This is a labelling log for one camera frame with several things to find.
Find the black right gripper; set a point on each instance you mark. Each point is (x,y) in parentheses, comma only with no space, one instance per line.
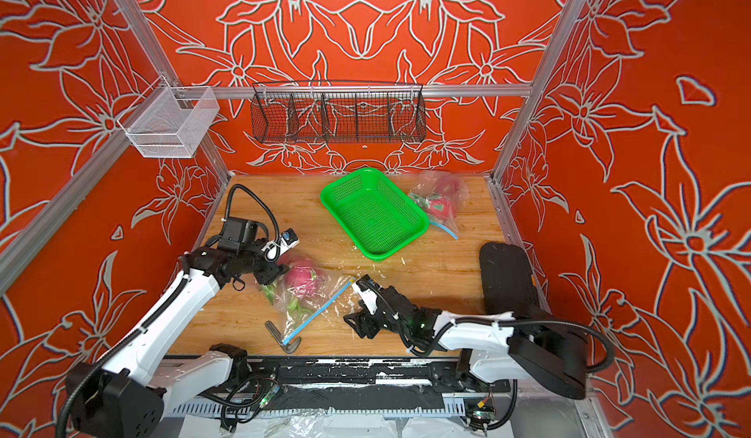
(365,319)

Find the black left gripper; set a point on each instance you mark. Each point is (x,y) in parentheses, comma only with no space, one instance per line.
(272,272)

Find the pink dragon fruit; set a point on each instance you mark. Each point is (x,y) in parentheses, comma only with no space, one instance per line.
(283,299)
(305,282)

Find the clear zip-top bag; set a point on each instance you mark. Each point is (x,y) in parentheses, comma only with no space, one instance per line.
(445,183)
(336,285)

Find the green plastic perforated basket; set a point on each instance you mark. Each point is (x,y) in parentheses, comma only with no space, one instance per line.
(374,213)

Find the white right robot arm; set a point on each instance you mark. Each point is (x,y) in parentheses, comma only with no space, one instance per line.
(523,344)

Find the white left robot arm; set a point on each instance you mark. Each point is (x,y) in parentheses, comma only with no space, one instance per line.
(122,394)

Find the dragon fruit in far bag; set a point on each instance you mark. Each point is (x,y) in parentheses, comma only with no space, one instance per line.
(437,206)

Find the grey L-shaped metal tool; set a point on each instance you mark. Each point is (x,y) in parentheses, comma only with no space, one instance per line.
(288,347)

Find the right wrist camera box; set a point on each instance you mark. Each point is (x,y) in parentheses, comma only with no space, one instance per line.
(369,299)

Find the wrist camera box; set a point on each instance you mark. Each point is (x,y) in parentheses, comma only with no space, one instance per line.
(274,250)
(369,299)

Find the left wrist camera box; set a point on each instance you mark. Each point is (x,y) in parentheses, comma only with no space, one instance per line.
(274,250)

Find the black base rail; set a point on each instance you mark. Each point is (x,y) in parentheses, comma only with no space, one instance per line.
(441,374)

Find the black wire wall basket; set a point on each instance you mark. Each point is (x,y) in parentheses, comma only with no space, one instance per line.
(348,112)

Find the clear acrylic wall bin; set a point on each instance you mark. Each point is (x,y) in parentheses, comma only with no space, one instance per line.
(167,125)

